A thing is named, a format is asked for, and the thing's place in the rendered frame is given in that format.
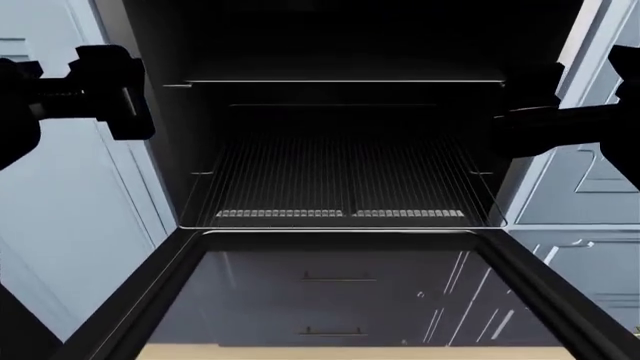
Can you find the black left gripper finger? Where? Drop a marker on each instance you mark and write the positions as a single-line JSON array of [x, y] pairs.
[[102, 52], [132, 131]]

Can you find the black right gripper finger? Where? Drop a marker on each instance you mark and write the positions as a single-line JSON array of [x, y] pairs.
[[525, 135], [557, 86]]

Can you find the black built-in oven body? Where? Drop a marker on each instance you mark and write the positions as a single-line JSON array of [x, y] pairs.
[[165, 123]]

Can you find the thin metal oven rack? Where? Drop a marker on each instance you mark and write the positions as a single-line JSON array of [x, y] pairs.
[[345, 80]]

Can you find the black glass oven door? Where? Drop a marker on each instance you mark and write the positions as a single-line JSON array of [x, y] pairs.
[[340, 300]]

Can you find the blue panelled cabinet door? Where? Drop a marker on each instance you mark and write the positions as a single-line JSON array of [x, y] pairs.
[[590, 180]]

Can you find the tall blue cabinet door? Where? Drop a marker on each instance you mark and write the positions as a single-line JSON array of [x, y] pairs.
[[65, 210]]

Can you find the blue cabinet drawer front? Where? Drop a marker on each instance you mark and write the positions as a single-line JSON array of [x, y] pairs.
[[585, 270]]

